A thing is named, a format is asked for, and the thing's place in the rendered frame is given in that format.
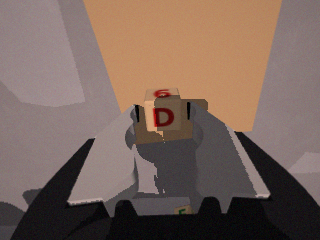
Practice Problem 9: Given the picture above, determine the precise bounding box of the tan flat mat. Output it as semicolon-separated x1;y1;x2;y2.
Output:
83;0;282;145

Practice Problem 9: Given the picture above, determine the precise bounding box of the tan block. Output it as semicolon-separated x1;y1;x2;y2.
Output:
174;205;195;214
144;87;181;132

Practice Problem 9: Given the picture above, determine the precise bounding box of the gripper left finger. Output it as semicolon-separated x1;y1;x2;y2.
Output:
10;104;139;240

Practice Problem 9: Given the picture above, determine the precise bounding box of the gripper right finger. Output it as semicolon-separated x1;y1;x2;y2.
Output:
187;101;320;240

